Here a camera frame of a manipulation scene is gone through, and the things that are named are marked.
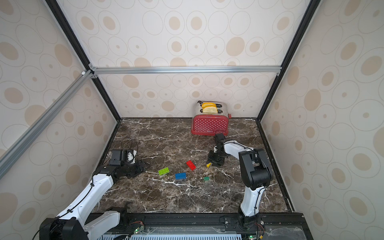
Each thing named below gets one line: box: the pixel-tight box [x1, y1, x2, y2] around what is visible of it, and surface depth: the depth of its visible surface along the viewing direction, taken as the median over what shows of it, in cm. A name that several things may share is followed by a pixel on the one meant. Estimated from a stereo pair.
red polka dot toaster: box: [191, 100, 232, 136], surface depth 102 cm
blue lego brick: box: [175, 172, 187, 180], surface depth 91 cm
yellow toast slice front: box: [202, 106, 218, 114], surface depth 101 cm
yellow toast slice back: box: [201, 102, 217, 111], surface depth 103 cm
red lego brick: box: [186, 160, 197, 171], surface depth 95 cm
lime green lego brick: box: [158, 167, 170, 176], surface depth 94 cm
